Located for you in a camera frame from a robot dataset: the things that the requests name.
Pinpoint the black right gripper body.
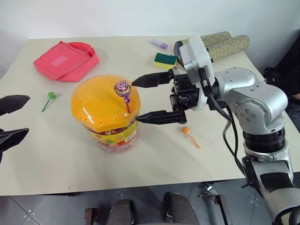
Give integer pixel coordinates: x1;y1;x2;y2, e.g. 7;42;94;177
167;66;200;124

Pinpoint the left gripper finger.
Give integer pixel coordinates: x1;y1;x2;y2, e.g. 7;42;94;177
0;127;30;165
0;94;31;116

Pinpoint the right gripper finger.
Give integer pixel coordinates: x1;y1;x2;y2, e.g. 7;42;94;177
131;71;170;89
135;109;182;125

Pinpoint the clear plastic candy jar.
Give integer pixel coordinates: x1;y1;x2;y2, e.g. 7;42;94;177
82;117;140;154

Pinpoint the orange perforated jar lid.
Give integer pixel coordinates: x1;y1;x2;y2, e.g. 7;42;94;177
71;74;142;135

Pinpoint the yellow green sponge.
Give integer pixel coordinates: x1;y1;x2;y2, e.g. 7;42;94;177
153;52;178;70

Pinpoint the orange lollipop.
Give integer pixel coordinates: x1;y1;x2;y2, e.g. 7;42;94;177
180;126;201;149

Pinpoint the red purple swirl lollipop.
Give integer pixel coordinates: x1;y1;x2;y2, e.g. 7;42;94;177
114;80;132;115

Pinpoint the white purple glue stick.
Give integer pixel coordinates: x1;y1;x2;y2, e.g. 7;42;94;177
148;38;169;50

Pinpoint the green lollipop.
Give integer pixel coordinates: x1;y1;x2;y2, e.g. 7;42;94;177
41;91;57;113

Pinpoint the pink fabric bag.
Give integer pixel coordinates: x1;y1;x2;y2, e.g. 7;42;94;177
33;41;100;83

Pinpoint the speckled beige rolled mat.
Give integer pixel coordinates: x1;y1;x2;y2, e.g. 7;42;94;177
207;34;250;62
200;31;233;47

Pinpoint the dark rounded shape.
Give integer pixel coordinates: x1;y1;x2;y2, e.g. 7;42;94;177
163;192;200;225
110;198;137;225

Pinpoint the black metal table leg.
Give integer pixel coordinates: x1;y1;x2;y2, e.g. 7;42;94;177
198;182;233;225

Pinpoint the black object beside table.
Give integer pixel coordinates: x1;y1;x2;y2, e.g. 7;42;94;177
263;30;300;111

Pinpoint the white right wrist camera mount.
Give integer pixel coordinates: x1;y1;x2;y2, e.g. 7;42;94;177
173;35;215;111

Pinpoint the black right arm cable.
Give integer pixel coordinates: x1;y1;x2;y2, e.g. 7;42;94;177
198;67;249;188

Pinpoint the brown wooden frame piece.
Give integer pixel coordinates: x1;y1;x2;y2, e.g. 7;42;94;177
84;207;99;225

